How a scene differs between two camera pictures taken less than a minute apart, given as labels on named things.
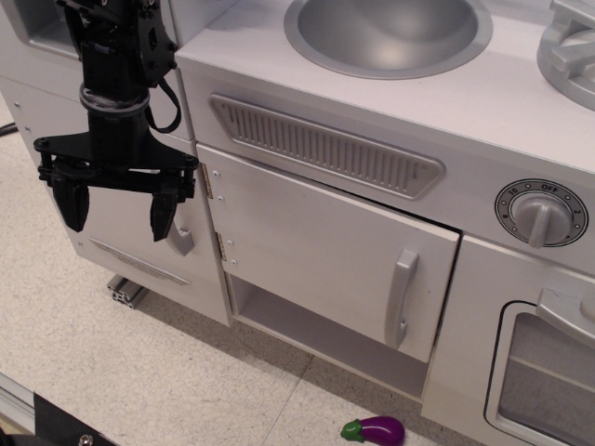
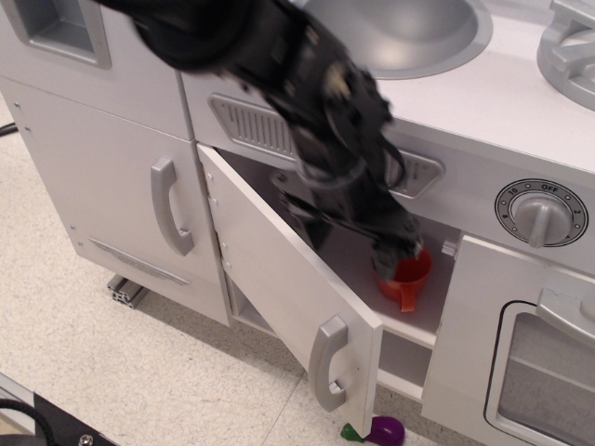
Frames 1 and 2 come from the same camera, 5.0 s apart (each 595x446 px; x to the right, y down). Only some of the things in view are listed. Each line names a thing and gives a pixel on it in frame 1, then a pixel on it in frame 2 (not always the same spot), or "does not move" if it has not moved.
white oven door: [502, 373] does not move
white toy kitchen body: [403, 189] does not move
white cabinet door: [373, 269] -> [333, 334]
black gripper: [116, 150] -> [353, 192]
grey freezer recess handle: [45, 25] does not move
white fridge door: [184, 268] does not move
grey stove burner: [566, 49] does not move
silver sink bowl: [388, 39] does not move
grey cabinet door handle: [395, 322] -> [330, 334]
